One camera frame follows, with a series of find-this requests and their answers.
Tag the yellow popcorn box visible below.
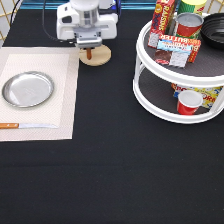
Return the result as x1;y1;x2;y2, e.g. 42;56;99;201
171;83;222;109

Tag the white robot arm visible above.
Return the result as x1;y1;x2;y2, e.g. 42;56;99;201
56;0;118;49

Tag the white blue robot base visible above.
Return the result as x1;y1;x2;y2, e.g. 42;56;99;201
99;0;121;9

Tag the beige woven placemat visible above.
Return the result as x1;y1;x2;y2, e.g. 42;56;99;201
0;47;79;142

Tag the orange butter box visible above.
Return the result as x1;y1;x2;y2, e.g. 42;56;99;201
157;35;201;63

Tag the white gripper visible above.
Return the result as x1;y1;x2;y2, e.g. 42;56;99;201
56;3;118;51

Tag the red plastic cup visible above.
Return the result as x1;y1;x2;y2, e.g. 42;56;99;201
177;90;203;115

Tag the yellow green can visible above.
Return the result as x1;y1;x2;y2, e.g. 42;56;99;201
177;0;207;15

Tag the red raisins box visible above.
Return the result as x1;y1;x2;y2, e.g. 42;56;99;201
148;0;176;48

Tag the brown chocolate pudding box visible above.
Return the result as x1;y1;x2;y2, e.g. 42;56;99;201
154;40;192;68

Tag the white two-tier turntable shelf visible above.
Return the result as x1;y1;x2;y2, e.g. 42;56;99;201
133;22;224;124

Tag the round wooden coaster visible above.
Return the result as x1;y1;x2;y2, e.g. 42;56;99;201
79;45;111;66

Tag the wooden handled fork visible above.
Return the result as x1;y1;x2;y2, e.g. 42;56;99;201
86;48;92;60

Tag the black bowl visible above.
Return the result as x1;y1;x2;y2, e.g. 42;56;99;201
201;13;224;50

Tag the wooden handled knife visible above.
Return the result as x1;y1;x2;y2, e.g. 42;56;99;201
0;123;57;129

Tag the round silver metal plate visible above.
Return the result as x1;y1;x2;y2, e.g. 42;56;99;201
2;71;54;108

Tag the red tin can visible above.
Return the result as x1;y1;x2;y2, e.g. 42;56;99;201
173;12;204;39

